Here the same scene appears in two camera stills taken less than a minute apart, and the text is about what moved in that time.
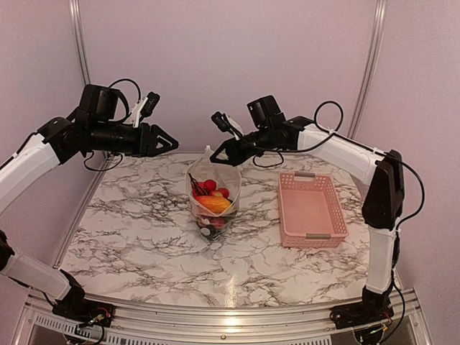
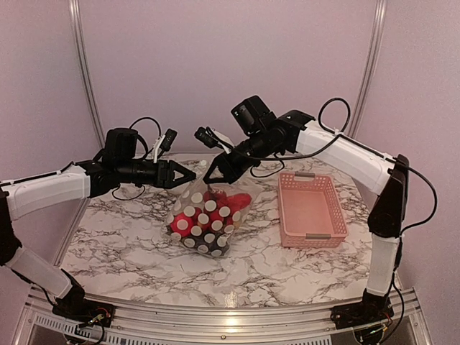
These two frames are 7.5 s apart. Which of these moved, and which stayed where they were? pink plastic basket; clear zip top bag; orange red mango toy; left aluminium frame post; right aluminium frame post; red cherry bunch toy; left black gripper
Moved: clear zip top bag; orange red mango toy; left black gripper; red cherry bunch toy
Stayed: left aluminium frame post; pink plastic basket; right aluminium frame post
